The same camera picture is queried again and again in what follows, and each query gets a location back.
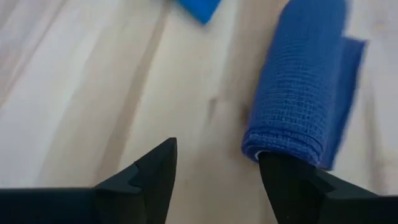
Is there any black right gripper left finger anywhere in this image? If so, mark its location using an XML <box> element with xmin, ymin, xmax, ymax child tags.
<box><xmin>0</xmin><ymin>137</ymin><xmax>178</xmax><ymax>224</ymax></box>

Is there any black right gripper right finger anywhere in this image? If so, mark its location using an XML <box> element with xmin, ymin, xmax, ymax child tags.
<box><xmin>257</xmin><ymin>151</ymin><xmax>398</xmax><ymax>224</ymax></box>

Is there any dark blue elastic bandage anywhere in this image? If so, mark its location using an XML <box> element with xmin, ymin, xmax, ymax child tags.
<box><xmin>241</xmin><ymin>0</ymin><xmax>368</xmax><ymax>171</ymax></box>

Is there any bright blue elastic bandage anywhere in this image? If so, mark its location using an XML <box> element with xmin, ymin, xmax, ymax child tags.
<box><xmin>175</xmin><ymin>0</ymin><xmax>223</xmax><ymax>26</ymax></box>

